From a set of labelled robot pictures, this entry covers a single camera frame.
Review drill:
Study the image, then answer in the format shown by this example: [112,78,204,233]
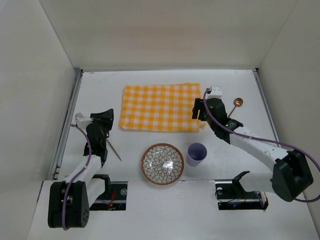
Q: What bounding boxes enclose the copper spoon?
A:
[228,97,244,118]

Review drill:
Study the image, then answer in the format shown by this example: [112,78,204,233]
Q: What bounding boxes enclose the yellow checkered cloth napkin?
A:
[119,82,205,133]

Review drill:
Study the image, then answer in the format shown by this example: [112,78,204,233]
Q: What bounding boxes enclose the lavender plastic cup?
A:
[186,142,208,167]

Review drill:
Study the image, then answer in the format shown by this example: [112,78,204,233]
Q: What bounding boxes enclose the floral patterned ceramic plate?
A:
[141,143,184,186]

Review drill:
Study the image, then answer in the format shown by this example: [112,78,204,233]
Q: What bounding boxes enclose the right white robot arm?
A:
[192,98,314,202]

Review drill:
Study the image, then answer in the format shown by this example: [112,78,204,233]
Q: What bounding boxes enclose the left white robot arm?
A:
[47,108,114,231]

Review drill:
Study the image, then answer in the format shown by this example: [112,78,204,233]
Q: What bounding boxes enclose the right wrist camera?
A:
[206,86,222,99]

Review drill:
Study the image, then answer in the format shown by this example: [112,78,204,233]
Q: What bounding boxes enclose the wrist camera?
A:
[206,86,222,99]
[74,112,93,130]

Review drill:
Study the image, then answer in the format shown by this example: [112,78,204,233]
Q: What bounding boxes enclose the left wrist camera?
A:
[74,112,93,130]

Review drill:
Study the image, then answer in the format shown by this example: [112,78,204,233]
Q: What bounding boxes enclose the right aluminium table rail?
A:
[252,68,279,142]

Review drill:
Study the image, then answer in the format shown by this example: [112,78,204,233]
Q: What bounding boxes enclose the aluminium table rail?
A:
[252,68,279,142]
[47,67,83,180]

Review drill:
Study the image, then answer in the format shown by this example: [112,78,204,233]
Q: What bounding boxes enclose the left aluminium table rail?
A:
[47,67,83,180]

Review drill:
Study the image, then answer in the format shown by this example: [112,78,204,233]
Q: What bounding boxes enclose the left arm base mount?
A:
[90,174,128,211]

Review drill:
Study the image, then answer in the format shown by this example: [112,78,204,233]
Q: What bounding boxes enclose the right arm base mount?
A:
[214,180,269,211]

